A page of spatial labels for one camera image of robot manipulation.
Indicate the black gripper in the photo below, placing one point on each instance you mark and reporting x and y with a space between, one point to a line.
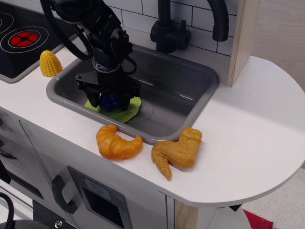
95 82

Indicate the blue toy blueberry cluster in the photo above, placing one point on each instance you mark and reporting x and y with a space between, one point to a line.
109 102

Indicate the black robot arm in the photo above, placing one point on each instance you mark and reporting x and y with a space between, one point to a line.
107 45

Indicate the green paper plate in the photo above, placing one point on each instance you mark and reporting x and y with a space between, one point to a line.
118 114

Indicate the grey plastic sink basin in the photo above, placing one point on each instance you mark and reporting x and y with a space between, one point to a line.
173 94

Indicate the orange toy croissant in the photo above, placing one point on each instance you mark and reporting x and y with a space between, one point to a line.
111 146

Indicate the yellow toy corn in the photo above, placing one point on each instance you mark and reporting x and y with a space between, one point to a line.
50 64

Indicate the black toy faucet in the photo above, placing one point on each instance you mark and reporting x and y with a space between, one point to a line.
169 37

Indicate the toy fried chicken wing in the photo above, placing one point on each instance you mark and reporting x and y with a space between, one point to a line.
182 153

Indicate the white toy oven door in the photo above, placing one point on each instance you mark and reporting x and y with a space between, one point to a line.
106 195

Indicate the white control knob panel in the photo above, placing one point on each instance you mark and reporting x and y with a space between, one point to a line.
9 125

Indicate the black toy stovetop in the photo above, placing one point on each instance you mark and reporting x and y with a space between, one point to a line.
24 35

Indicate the red cloth piece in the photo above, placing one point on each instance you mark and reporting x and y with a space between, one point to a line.
257 222

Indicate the black oven door handle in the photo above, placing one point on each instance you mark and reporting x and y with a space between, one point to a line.
57 186

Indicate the wooden side post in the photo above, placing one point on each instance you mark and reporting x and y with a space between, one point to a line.
245 28

